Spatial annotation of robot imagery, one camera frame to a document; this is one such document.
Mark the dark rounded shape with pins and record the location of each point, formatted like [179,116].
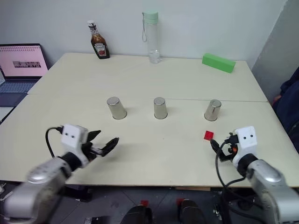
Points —
[190,212]
[136,215]

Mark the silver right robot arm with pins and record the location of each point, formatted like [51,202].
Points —
[268,177]

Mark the person in dark blue clothing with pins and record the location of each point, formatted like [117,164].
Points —
[290,107]

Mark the green rectangular block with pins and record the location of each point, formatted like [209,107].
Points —
[218,63]

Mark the steel cup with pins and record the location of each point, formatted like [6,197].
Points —
[116,108]
[213,110]
[160,108]

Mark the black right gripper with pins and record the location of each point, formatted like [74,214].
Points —
[233,138]

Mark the open laptop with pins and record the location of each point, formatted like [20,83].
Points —
[22,63]

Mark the ketchup bottle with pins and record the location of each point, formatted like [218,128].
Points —
[100,46]

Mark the red square tile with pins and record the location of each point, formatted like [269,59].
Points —
[208,135]

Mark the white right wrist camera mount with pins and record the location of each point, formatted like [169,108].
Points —
[247,140]

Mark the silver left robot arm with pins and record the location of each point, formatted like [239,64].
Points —
[42,172]

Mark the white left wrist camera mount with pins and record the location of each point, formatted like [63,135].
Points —
[72,137]

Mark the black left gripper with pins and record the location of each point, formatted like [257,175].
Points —
[93,151]

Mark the clear bottle with green lid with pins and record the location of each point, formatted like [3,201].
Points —
[153,39]

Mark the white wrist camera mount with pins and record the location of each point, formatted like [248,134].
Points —
[247,140]
[72,137]

